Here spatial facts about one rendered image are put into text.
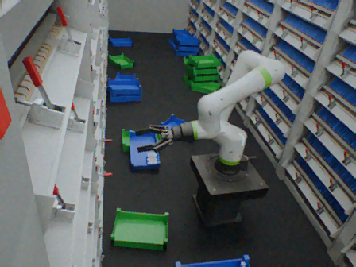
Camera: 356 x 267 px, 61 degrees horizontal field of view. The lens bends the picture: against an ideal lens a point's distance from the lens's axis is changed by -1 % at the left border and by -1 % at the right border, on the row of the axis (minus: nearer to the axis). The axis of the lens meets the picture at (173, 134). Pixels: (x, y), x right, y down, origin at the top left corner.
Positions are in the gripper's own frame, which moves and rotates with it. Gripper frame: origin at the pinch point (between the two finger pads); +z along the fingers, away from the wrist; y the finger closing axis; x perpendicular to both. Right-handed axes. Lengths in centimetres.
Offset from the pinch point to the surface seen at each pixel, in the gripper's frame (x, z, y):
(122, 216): -55, 19, 4
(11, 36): 80, 2, -96
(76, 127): 48, 11, -57
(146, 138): -52, -3, 73
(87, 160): 29, 14, -44
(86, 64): 56, 7, -40
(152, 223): -60, 2, -2
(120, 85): -49, 15, 167
